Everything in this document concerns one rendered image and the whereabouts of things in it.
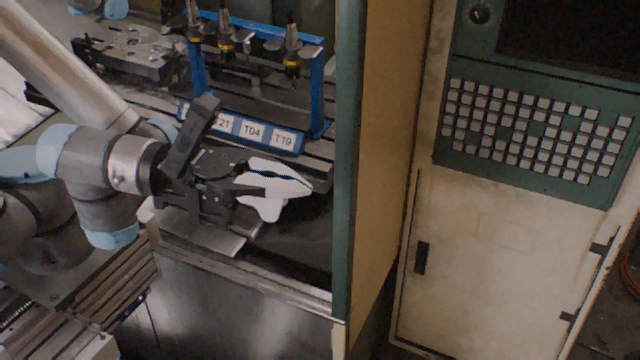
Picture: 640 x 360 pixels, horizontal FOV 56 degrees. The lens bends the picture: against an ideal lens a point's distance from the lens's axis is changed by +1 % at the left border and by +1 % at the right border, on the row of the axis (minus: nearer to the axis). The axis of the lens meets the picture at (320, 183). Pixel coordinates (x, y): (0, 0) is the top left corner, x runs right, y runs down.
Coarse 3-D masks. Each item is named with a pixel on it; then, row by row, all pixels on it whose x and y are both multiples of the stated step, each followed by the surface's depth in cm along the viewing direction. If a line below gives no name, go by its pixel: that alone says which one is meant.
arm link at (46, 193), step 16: (0, 160) 105; (16, 160) 106; (32, 160) 106; (0, 176) 102; (16, 176) 102; (32, 176) 103; (48, 176) 105; (16, 192) 102; (32, 192) 104; (48, 192) 106; (64, 192) 110; (32, 208) 103; (48, 208) 107; (64, 208) 111; (48, 224) 110
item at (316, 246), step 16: (288, 208) 195; (304, 208) 191; (320, 208) 187; (272, 224) 190; (288, 224) 187; (304, 224) 183; (320, 224) 180; (256, 240) 186; (272, 240) 183; (288, 240) 179; (304, 240) 176; (320, 240) 173; (272, 256) 187; (288, 256) 183; (304, 256) 180; (320, 256) 176; (320, 272) 181
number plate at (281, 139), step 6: (276, 132) 185; (282, 132) 184; (276, 138) 185; (282, 138) 184; (288, 138) 184; (294, 138) 183; (270, 144) 186; (276, 144) 185; (282, 144) 184; (288, 144) 184
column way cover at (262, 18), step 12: (180, 0) 255; (204, 0) 250; (216, 0) 247; (228, 0) 244; (240, 0) 242; (252, 0) 239; (264, 0) 237; (216, 12) 251; (228, 12) 248; (240, 12) 246; (252, 12) 243; (264, 12) 240
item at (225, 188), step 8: (208, 184) 71; (216, 184) 71; (224, 184) 71; (232, 184) 71; (240, 184) 71; (216, 192) 72; (224, 192) 71; (232, 192) 71; (240, 192) 71; (248, 192) 71; (256, 192) 71; (264, 192) 71
